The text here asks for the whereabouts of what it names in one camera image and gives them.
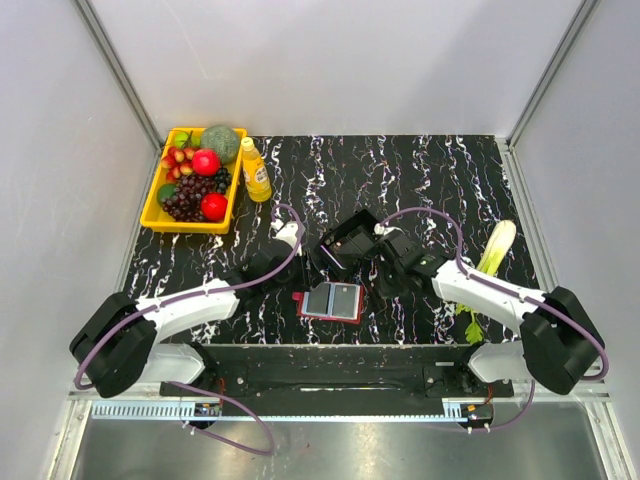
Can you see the red leather card holder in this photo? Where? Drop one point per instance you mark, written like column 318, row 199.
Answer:
column 301, row 297

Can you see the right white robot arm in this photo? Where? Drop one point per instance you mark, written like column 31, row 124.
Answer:
column 557, row 342

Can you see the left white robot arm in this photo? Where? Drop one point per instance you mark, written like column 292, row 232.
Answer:
column 127, row 341

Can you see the small red fruits cluster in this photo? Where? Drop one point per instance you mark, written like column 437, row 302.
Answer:
column 177, row 163

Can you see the green pear fruit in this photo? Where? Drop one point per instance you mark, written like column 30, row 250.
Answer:
column 187, row 139

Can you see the black card dispenser box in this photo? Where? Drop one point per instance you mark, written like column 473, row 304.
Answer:
column 342, row 249

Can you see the yellow juice bottle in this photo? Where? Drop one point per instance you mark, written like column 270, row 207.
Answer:
column 255, row 173

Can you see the red apple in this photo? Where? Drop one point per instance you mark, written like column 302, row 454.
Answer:
column 205, row 162
column 213, row 207

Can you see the green broccoli head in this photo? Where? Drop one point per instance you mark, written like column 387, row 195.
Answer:
column 223, row 140

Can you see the dark purple grape bunch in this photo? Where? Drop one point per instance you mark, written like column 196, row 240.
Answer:
column 185, row 205

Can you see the red apple upper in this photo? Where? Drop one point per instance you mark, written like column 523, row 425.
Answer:
column 205, row 162

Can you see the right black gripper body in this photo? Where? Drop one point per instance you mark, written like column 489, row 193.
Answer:
column 390, row 283

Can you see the yellow plastic tray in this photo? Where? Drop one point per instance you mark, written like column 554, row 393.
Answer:
column 155, row 218

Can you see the green lime fruit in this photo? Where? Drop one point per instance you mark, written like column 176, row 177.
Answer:
column 165, row 193

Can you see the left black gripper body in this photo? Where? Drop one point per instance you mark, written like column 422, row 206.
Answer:
column 294, row 277

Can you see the red apple lower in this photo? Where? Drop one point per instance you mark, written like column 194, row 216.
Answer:
column 213, row 207

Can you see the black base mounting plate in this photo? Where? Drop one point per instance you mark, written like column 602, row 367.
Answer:
column 426, row 370

